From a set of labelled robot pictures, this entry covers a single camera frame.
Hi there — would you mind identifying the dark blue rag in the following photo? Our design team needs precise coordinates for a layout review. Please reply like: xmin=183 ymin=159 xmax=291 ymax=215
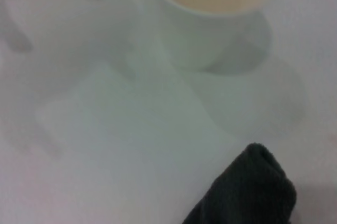
xmin=181 ymin=142 xmax=298 ymax=224

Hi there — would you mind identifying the white paper cup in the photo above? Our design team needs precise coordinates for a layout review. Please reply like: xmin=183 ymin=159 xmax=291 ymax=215
xmin=142 ymin=0 xmax=280 ymax=72

